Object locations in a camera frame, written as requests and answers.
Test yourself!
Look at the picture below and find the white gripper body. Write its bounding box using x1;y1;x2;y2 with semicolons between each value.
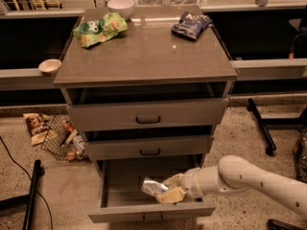
181;168;204;198

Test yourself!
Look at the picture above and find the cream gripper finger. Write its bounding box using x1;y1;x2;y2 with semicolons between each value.
163;173;183;188
155;187;186;204

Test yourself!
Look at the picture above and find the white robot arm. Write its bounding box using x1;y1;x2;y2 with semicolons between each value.
155;155;307;218

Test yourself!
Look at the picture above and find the grey middle drawer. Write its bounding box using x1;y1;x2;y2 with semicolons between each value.
84;126;214;160

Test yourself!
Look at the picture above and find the grey drawer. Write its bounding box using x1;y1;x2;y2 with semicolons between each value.
84;126;214;160
89;155;215;223
65;81;230;132

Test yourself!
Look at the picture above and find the grey bottom drawer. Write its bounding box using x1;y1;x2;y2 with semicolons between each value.
89;155;215;223

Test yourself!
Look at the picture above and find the grey top drawer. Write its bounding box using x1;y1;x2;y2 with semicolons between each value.
65;81;230;132

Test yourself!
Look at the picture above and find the grey drawer cabinet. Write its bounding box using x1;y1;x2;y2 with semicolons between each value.
53;5;239;171

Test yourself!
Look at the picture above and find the black foot bottom right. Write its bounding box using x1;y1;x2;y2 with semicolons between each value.
267;219;304;230

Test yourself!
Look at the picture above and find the black stand leg left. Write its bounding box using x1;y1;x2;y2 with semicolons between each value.
0;160;43;230

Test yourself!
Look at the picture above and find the brown snack bag on floor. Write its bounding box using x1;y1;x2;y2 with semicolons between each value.
23;113;51;146

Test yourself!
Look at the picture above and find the dark blue snack bag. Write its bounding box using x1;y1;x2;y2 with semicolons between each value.
171;11;213;40

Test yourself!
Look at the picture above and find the small white bowl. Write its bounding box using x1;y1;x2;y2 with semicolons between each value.
38;58;61;76

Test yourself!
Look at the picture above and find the green chip bag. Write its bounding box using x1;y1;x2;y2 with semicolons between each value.
73;12;128;48

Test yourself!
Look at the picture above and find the white bowl on cabinet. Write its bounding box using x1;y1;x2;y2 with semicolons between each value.
107;0;134;19

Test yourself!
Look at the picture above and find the wire basket at right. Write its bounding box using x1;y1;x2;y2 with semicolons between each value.
293;129;307;183

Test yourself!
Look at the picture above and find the wire basket with snacks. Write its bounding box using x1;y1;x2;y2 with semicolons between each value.
41;115;88;162

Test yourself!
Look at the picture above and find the black cable on floor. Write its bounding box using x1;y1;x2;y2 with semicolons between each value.
0;135;54;230

